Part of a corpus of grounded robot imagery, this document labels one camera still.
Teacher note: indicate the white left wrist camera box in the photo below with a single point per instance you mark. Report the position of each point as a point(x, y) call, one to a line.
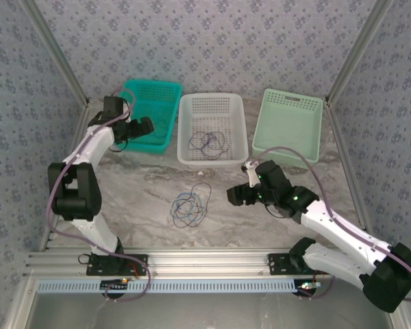
point(126, 111)

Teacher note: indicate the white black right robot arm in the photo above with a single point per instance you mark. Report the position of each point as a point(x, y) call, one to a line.
point(342, 229)

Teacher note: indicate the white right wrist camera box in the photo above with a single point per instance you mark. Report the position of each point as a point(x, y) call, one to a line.
point(251, 171)

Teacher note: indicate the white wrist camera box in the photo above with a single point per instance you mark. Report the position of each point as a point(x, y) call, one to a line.
point(251, 171)
point(126, 111)

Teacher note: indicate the aluminium frame post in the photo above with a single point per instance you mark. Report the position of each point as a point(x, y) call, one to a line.
point(57, 48)
point(358, 48)

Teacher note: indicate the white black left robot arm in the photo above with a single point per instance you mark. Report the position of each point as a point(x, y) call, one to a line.
point(89, 147)

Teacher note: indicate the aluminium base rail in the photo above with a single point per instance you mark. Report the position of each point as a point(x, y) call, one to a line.
point(205, 262)

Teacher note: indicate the teal perforated basket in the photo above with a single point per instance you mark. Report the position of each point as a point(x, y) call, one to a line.
point(157, 96)

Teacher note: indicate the white perforated basket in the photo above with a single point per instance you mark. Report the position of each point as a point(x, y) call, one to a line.
point(222, 113)

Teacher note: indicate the small circuit board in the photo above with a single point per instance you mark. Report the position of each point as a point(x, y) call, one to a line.
point(308, 287)
point(114, 285)

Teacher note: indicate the mint green perforated basket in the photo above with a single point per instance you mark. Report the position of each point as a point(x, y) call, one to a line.
point(287, 120)

